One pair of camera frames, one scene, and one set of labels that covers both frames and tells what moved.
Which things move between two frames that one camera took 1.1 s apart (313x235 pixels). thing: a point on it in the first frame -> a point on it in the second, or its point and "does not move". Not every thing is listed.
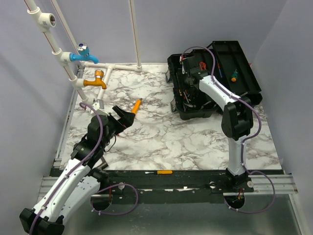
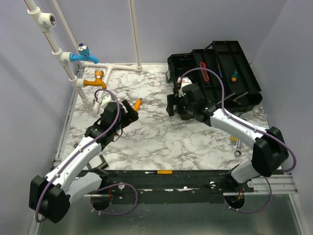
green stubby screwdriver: [234, 76] does not move
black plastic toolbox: [228, 66] does not move
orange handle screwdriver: [161, 172] does not move
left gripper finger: [127, 118] -> [128, 107]
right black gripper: [186, 74] -> [172, 100]
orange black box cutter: [137, 105] does not move
